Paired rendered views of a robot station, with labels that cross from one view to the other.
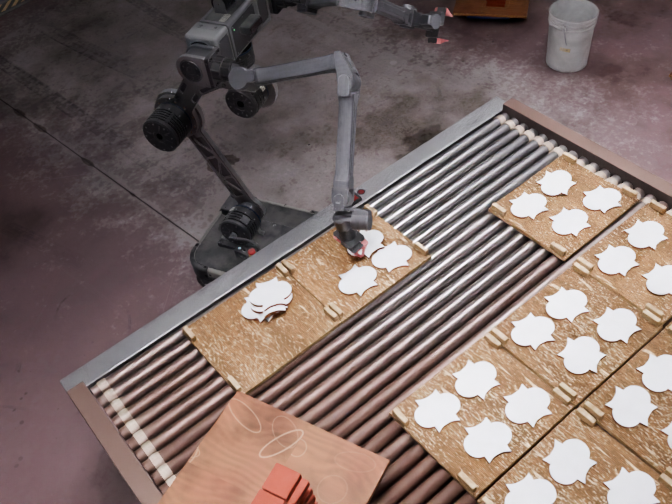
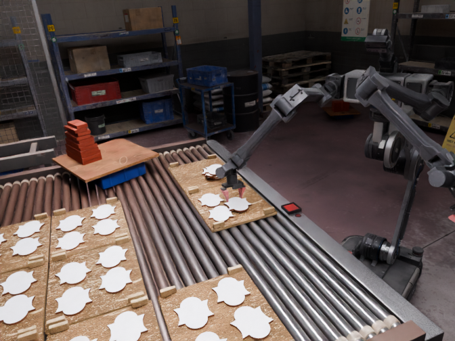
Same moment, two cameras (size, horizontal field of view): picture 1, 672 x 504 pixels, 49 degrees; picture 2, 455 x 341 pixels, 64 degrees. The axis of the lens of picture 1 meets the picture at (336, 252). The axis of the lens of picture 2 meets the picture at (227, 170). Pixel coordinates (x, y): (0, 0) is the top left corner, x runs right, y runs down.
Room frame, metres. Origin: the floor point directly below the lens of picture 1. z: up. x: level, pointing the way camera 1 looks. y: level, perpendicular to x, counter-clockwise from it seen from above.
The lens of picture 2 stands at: (2.07, -1.73, 1.90)
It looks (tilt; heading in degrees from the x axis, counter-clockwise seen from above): 25 degrees down; 102
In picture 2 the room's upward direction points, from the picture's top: 4 degrees counter-clockwise
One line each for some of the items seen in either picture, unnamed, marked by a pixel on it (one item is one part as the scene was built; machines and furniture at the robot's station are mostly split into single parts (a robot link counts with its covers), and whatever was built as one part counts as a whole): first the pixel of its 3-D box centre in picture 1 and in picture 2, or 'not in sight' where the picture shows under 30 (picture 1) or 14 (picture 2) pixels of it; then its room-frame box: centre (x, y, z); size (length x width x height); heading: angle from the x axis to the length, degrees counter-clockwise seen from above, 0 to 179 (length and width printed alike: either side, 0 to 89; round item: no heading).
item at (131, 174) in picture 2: not in sight; (112, 168); (0.91, 0.26, 0.97); 0.31 x 0.31 x 0.10; 54
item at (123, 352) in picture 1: (315, 230); (273, 200); (1.95, 0.07, 0.89); 2.08 x 0.08 x 0.06; 123
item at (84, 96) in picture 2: not in sight; (95, 91); (-0.99, 3.45, 0.78); 0.66 x 0.45 x 0.28; 40
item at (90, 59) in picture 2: not in sight; (88, 58); (-1.01, 3.47, 1.26); 0.49 x 0.38 x 0.34; 47
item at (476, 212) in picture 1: (380, 282); (210, 214); (1.64, -0.14, 0.90); 1.95 x 0.05 x 0.05; 123
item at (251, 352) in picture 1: (261, 327); (203, 174); (1.50, 0.29, 0.93); 0.41 x 0.35 x 0.02; 123
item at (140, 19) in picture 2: not in sight; (143, 18); (-0.28, 4.01, 1.74); 0.50 x 0.38 x 0.32; 40
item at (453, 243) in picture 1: (389, 290); (201, 216); (1.59, -0.16, 0.90); 1.95 x 0.05 x 0.05; 123
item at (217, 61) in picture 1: (223, 69); (330, 88); (2.24, 0.29, 1.45); 0.09 x 0.08 x 0.12; 150
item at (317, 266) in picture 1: (355, 261); (229, 203); (1.72, -0.06, 0.93); 0.41 x 0.35 x 0.02; 123
